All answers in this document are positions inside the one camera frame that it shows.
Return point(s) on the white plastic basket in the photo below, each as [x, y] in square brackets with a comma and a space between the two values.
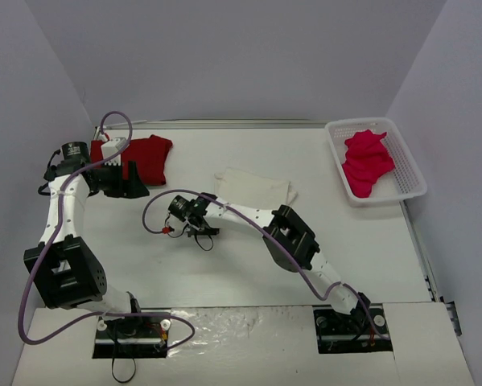
[404, 182]

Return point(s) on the folded red t shirt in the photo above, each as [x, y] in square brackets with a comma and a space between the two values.
[150, 155]

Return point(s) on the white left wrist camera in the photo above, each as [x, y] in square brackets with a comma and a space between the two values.
[110, 151]

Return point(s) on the white t shirt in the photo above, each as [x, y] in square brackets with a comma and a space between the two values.
[249, 190]

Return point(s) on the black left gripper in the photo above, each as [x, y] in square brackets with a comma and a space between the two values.
[125, 182]

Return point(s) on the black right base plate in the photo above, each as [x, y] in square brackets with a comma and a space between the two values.
[342, 334]

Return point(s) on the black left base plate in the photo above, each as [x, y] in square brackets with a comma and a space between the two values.
[132, 338]

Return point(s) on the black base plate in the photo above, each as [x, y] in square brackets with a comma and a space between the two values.
[342, 334]
[132, 338]

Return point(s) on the pink t shirt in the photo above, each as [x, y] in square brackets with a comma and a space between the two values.
[366, 160]

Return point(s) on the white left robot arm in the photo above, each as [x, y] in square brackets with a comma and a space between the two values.
[67, 273]

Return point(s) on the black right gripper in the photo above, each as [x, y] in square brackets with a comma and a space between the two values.
[203, 227]

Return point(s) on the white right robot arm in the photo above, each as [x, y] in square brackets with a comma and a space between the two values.
[290, 241]

